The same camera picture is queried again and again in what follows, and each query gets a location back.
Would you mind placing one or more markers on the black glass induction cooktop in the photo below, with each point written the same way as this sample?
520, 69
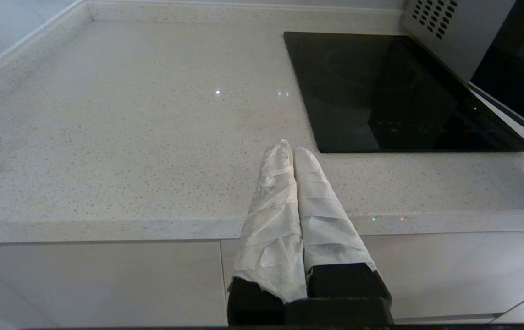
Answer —
381, 91

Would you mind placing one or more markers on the black glass microwave door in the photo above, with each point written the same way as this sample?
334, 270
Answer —
514, 78

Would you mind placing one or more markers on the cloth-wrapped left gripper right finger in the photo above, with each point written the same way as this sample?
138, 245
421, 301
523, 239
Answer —
326, 224

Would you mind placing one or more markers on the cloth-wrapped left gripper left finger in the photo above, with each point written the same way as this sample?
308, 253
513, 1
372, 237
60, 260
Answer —
271, 229

